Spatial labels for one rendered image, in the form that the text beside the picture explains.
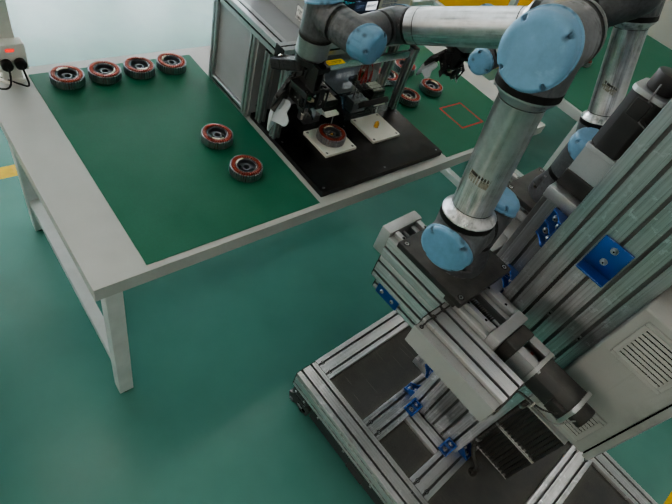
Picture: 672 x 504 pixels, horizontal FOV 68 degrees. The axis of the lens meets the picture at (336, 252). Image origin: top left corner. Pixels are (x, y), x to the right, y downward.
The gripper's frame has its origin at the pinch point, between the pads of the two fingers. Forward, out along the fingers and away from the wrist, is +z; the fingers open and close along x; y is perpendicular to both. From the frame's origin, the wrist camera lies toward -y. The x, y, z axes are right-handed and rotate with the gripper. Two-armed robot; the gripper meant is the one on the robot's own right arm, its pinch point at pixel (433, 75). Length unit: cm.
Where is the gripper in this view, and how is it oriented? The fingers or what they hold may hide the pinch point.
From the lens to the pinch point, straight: 196.9
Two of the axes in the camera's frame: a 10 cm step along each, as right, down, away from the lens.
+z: -3.1, 2.8, 9.1
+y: 0.8, 9.6, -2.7
